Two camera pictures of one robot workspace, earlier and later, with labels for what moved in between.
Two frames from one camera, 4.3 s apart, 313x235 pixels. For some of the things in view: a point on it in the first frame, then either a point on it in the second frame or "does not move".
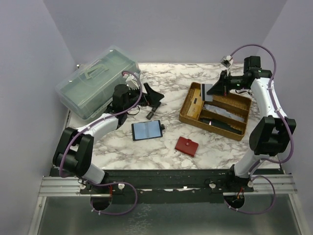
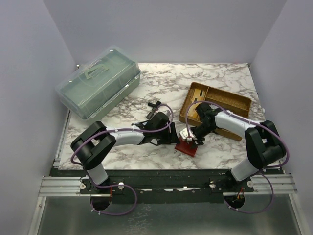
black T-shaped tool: x=150 y=115 does not move
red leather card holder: x=187 y=146 does not move
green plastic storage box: x=89 y=92 does not move
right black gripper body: x=232 y=83 -> x=201 y=131
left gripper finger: x=152 y=98 -> x=173 y=136
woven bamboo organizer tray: x=225 y=116 does not move
